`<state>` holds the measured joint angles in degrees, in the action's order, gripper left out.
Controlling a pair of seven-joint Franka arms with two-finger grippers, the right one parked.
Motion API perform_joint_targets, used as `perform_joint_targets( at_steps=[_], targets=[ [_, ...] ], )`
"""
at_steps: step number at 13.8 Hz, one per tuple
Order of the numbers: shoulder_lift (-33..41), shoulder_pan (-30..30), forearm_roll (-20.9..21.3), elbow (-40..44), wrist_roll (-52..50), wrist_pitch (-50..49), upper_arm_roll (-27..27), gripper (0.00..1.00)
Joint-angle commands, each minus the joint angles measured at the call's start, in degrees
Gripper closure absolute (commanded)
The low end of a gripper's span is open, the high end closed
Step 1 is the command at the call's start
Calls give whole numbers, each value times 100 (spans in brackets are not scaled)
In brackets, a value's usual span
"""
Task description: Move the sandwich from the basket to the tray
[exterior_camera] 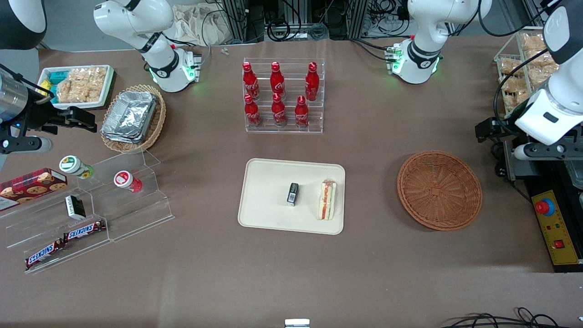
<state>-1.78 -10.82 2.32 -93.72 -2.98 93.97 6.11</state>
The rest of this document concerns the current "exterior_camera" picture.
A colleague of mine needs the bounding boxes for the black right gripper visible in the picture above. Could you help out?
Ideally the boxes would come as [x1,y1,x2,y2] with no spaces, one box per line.
[19,97,97,136]

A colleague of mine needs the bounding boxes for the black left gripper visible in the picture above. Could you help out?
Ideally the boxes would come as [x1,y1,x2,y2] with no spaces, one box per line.
[475,116,520,140]

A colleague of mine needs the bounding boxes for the triangular sandwich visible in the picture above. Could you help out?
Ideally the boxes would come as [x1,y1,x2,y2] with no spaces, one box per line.
[317,179,338,221]

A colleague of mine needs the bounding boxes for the white rectangular snack tray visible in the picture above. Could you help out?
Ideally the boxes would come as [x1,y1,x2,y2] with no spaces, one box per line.
[37,65,114,110]

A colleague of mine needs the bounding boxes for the light wicker basket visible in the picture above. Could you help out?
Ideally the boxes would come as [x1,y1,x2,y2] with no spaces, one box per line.
[100,84,167,154]

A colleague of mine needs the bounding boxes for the brown wicker basket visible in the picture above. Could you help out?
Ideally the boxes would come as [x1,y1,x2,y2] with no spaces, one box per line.
[397,151,483,231]

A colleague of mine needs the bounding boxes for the metal tray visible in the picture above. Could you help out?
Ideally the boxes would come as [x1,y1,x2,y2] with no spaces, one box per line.
[566,159,583,190]

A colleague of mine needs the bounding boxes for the beige plastic tray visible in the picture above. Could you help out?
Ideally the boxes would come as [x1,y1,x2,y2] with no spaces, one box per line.
[238,158,346,236]

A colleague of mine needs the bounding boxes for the bagged bread roll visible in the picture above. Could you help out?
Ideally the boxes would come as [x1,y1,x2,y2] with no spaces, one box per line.
[522,33,548,53]
[500,75,529,94]
[503,93,531,113]
[499,58,523,76]

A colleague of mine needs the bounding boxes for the bag of rice crackers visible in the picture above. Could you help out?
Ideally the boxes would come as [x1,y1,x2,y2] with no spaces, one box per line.
[56,67,108,104]

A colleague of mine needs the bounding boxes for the stacked aluminium foil trays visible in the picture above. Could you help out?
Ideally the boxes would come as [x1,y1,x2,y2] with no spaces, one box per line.
[101,91,158,144]

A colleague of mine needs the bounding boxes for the green-lidded drink bottle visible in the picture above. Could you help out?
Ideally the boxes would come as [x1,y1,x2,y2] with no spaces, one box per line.
[59,155,95,179]

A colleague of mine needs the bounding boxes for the red-lidded drink bottle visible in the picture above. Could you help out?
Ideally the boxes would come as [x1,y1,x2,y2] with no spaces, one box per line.
[113,170,143,193]

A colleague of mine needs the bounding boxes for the red cookie box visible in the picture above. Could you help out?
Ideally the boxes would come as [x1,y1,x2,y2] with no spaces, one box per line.
[0,168,68,212]

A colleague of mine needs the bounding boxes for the small black and white box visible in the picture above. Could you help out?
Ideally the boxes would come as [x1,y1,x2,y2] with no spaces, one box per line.
[65,195,86,220]

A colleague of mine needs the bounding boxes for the clear acrylic stepped stand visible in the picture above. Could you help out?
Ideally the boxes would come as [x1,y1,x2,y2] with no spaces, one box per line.
[0,148,175,275]

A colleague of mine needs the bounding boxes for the Snickers chocolate bar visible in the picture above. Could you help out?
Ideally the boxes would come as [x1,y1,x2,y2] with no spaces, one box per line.
[63,220,107,242]
[25,239,66,269]

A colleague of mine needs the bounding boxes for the yellow emergency stop box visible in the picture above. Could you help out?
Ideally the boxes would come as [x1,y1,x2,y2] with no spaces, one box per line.
[532,190,581,266]

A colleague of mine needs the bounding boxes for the white cloth bag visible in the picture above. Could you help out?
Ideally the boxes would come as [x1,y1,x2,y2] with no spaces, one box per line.
[172,4,234,46]

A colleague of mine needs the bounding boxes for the red cola bottle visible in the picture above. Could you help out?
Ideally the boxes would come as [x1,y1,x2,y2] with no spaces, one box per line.
[295,95,310,128]
[244,94,262,128]
[270,61,286,102]
[242,61,260,101]
[271,93,287,128]
[305,61,320,102]

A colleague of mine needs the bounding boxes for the clear acrylic bottle rack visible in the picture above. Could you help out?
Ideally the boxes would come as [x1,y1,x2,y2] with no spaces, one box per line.
[243,57,326,134]

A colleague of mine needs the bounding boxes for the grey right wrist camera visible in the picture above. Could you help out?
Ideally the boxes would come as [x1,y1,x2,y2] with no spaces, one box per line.
[0,136,53,154]

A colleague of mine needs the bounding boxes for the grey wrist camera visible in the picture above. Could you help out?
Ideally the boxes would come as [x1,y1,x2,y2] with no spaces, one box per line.
[0,136,53,154]
[514,143,583,160]

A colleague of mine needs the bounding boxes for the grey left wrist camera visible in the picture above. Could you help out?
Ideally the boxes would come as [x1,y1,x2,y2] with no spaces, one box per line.
[514,143,583,160]

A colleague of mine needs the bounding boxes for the wire bread rack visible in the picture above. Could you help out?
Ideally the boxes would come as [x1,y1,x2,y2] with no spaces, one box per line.
[494,26,562,118]

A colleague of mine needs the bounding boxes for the black floor cables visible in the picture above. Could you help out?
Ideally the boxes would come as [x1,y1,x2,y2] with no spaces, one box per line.
[440,307,583,328]

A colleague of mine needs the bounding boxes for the coiled black cable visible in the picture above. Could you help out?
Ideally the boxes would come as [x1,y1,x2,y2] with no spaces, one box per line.
[266,18,292,42]

